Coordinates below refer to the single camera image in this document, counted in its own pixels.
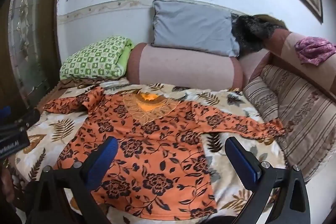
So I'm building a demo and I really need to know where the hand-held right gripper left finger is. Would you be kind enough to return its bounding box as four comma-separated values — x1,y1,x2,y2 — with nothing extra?
25,136,118,224

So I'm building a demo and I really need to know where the large striped cushion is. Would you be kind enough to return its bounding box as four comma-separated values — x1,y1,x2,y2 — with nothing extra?
260,64,336,180

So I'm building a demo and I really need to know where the purple patterned cloth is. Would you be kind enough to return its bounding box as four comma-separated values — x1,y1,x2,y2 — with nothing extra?
294,36,336,66

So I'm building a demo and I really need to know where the pink bolster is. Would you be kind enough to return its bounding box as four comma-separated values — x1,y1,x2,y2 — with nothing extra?
127,42,244,89

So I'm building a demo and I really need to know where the grey pillow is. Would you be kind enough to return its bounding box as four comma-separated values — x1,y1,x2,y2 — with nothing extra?
152,0,240,57

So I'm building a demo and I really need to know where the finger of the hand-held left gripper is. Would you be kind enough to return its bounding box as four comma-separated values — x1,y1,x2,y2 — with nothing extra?
0,106,40,135

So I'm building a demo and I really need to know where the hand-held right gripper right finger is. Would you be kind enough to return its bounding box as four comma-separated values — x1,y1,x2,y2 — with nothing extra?
224,136,311,224

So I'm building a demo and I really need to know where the green checkered pillow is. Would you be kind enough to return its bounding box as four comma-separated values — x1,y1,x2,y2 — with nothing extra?
59,35,135,81

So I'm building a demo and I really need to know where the olive cloth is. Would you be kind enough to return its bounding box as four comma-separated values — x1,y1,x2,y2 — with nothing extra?
253,14,288,29

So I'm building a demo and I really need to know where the wooden door with glass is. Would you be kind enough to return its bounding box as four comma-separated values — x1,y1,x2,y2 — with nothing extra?
0,0,70,119

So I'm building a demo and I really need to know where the black furry cloth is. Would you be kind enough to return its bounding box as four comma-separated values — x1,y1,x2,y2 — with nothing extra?
231,14,286,58

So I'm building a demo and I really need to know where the small striped cushion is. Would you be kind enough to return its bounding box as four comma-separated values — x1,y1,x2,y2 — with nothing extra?
243,76,280,119

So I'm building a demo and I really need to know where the leaf print blanket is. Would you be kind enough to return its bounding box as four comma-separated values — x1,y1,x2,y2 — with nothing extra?
14,80,286,224

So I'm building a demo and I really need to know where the orange floral shirt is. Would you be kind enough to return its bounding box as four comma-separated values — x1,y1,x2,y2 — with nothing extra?
43,86,285,218

